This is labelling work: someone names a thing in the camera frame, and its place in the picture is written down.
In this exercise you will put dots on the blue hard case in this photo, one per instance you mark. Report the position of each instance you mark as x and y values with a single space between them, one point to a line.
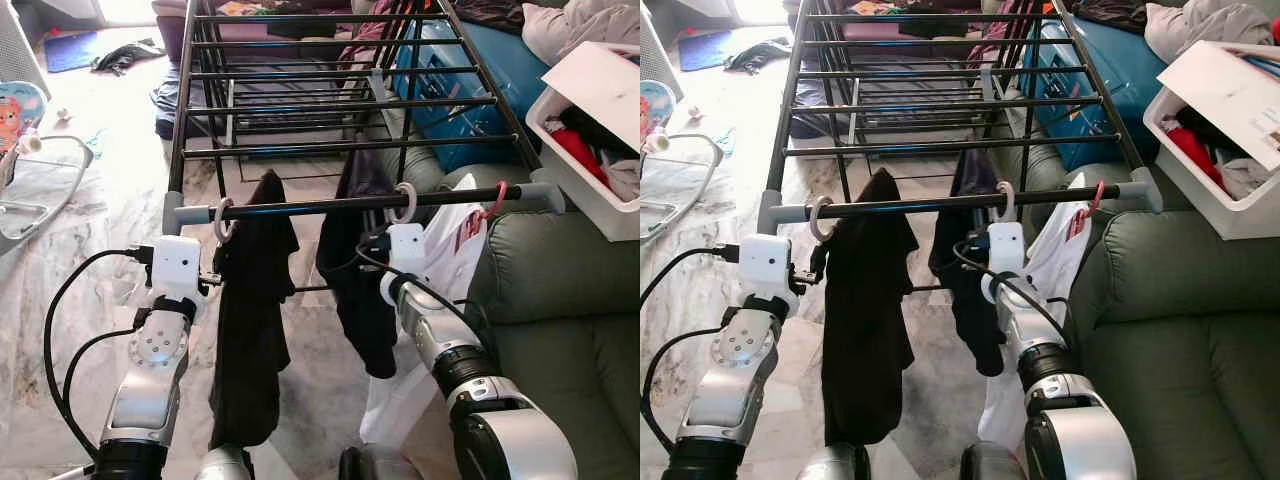
1090 90
470 90

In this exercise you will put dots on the grey robot leg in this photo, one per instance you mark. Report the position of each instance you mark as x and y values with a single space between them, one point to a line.
380 465
830 465
995 465
225 465

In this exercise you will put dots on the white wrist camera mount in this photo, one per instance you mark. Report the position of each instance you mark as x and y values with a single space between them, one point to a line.
407 248
1005 248
765 265
177 265

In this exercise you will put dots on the grey slatted panel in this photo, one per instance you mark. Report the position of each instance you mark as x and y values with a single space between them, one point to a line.
658 50
20 50

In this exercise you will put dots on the dark purple garment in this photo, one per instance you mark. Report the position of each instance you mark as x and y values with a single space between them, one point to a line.
355 290
970 300

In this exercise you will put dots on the red cloth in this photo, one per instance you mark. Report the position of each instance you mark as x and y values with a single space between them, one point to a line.
1195 150
575 150

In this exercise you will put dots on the pale pink plastic hanger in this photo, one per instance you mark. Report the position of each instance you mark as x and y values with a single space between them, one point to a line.
812 222
413 200
216 225
1013 200

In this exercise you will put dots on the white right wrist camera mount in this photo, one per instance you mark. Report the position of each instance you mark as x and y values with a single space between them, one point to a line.
407 248
1005 248

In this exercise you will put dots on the cartoon print toy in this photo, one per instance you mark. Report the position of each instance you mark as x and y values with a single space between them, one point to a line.
655 105
20 110

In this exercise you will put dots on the dark green sofa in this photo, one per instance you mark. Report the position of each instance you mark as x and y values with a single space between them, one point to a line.
570 330
1190 330

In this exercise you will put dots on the red plastic hanger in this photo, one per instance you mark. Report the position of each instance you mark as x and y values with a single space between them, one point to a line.
1097 200
497 205

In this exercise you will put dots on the black cloth in box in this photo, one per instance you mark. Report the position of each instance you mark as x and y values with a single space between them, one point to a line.
600 130
1205 120

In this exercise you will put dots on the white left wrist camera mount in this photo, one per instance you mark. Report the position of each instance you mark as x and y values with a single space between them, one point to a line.
765 265
177 265

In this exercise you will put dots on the dark blue mattress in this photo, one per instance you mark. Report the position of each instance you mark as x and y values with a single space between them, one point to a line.
175 100
900 95

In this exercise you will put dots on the white baby bouncer seat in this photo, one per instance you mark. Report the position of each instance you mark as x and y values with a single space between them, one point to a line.
675 185
35 190

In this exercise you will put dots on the white garment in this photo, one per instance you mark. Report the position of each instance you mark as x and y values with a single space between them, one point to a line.
1060 270
470 260

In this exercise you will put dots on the black metal drying rack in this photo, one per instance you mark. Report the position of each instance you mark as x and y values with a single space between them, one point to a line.
320 205
900 204

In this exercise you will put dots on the crumpled black cloth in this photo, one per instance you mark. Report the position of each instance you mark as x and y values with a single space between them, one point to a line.
125 55
760 55

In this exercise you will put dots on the white storage box with lid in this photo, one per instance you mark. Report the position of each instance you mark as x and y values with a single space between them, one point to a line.
595 85
1225 90

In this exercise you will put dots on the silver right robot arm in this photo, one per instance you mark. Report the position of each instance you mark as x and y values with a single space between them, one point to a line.
1060 400
470 380

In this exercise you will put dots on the blue floor mat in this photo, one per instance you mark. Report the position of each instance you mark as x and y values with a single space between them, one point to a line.
705 50
70 50

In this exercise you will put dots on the grey robot right leg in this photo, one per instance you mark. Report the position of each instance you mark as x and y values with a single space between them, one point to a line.
995 465
380 465

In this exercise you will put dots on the grey robot left leg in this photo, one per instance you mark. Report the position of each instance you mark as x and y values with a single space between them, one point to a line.
225 465
830 465

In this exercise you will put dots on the grey cloth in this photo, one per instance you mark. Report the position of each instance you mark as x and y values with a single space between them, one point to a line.
622 180
1250 178

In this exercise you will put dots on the long black garment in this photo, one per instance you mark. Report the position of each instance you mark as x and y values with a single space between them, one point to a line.
250 320
865 320

